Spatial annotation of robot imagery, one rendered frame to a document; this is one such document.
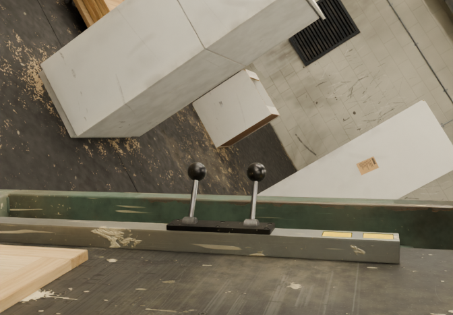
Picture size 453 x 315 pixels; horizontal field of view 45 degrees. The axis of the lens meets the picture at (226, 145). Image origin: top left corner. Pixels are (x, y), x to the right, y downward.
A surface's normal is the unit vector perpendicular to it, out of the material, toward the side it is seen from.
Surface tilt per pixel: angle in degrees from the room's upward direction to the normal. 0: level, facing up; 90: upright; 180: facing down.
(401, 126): 90
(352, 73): 90
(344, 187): 90
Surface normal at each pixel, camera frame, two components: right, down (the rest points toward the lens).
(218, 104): -0.32, 0.01
